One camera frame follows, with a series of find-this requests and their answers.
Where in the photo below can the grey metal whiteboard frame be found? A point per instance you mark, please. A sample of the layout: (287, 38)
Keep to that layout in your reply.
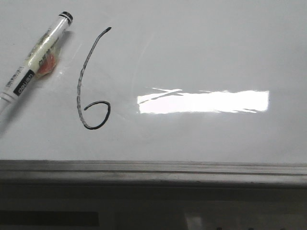
(160, 173)

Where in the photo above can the white whiteboard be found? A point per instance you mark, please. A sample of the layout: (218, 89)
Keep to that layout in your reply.
(160, 80)

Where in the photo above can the white black whiteboard marker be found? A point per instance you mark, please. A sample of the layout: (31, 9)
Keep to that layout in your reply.
(34, 60)

